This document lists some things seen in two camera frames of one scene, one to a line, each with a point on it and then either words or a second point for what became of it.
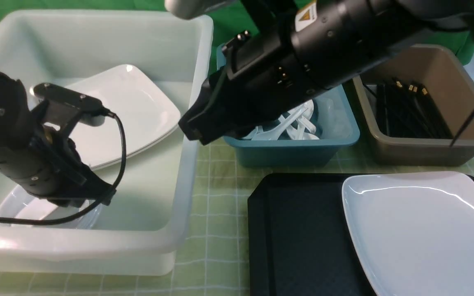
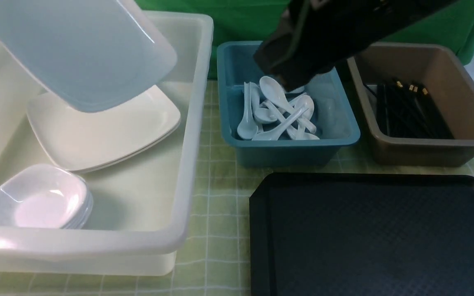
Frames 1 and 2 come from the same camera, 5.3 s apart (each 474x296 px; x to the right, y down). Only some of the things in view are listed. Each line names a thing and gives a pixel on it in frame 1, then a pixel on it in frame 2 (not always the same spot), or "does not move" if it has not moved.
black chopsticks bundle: (406, 112) does not move
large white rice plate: (429, 234) → (92, 55)
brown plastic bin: (473, 123) does not move
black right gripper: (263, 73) → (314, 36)
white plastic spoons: (274, 134) does not move
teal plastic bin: (340, 128) does not move
